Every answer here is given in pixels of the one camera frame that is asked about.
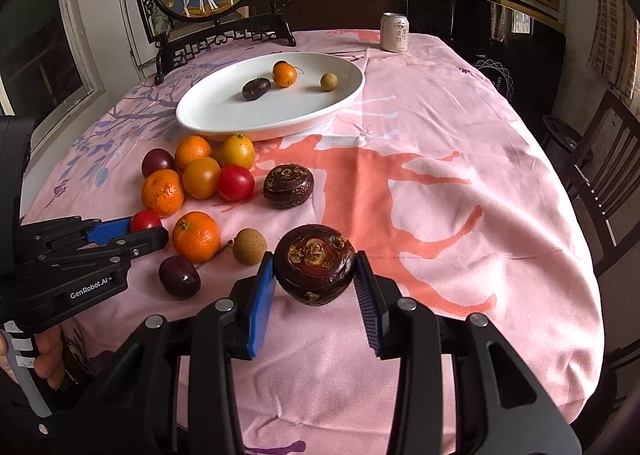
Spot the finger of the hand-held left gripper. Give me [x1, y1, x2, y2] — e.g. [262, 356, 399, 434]
[20, 216, 135, 261]
[30, 226, 169, 282]

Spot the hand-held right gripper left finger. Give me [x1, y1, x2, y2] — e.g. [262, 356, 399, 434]
[70, 251, 278, 455]

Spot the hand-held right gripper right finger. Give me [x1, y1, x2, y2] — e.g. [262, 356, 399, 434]
[354, 251, 586, 455]

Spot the dark purple plum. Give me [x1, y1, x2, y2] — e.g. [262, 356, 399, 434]
[158, 255, 202, 299]
[141, 148, 176, 179]

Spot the orange smooth citrus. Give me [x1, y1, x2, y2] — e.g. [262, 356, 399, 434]
[182, 157, 221, 200]

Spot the red plum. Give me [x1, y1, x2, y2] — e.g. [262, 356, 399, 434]
[217, 165, 255, 202]

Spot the yellow-orange smooth citrus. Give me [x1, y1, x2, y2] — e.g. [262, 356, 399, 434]
[217, 134, 256, 170]

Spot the white oval plate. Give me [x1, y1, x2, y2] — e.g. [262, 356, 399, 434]
[176, 52, 365, 142]

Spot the person's left hand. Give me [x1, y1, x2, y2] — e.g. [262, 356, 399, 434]
[31, 325, 67, 391]

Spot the pink printed tablecloth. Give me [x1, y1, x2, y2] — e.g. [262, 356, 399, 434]
[22, 29, 606, 455]

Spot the small orange mandarin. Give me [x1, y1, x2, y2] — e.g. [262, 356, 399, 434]
[272, 61, 298, 88]

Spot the black round stool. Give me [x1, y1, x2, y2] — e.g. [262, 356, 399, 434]
[542, 115, 583, 150]

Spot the dark wooden chair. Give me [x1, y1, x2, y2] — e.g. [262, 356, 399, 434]
[542, 90, 640, 276]

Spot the white drink can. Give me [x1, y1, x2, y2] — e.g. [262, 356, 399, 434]
[380, 12, 411, 54]

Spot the white window frame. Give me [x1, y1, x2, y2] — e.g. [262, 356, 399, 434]
[0, 0, 107, 146]

